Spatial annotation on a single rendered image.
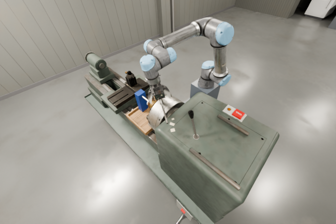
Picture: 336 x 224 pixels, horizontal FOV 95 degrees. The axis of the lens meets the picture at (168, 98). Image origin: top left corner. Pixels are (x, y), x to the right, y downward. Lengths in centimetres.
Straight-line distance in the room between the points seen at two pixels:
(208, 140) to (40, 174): 235
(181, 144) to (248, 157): 35
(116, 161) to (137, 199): 57
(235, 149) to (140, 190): 147
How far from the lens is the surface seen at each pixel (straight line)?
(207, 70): 135
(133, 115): 155
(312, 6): 752
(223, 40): 100
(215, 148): 93
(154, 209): 211
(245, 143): 100
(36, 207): 264
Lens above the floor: 207
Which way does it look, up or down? 46 degrees down
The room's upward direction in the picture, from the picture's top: 4 degrees counter-clockwise
